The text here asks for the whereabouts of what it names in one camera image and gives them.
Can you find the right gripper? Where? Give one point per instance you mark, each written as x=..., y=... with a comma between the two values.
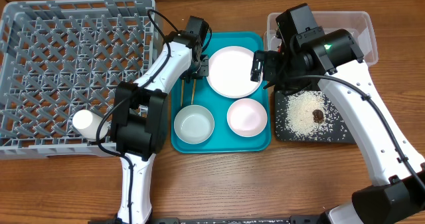
x=270, y=59

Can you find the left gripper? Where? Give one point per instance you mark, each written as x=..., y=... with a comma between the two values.
x=204, y=69

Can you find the wooden chopstick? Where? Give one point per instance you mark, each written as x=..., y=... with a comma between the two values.
x=182, y=92
x=193, y=91

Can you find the small pink plate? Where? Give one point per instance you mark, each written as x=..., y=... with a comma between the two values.
x=246, y=117

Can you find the rice grains pile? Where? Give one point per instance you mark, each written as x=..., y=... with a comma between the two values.
x=302, y=116

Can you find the brown food scrap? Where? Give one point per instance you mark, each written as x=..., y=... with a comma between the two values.
x=318, y=116

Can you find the white cup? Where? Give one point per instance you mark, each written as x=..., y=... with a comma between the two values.
x=86, y=123

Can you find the red silver snack wrapper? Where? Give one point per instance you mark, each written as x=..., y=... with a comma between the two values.
x=280, y=46

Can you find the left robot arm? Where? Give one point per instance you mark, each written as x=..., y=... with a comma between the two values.
x=140, y=113

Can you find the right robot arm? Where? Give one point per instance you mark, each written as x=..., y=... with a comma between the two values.
x=334, y=63

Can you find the black waste tray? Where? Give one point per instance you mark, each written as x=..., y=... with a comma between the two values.
x=332, y=131

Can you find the large white plate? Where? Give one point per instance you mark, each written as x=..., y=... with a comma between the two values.
x=230, y=70

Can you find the teal serving tray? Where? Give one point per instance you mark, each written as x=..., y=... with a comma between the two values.
x=223, y=139

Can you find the grey bowl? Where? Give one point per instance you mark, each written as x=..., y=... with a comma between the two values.
x=194, y=124

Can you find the clear plastic bin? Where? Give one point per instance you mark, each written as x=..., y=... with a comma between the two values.
x=358, y=23

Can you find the grey plastic dish rack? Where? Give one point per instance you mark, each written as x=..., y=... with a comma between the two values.
x=62, y=56

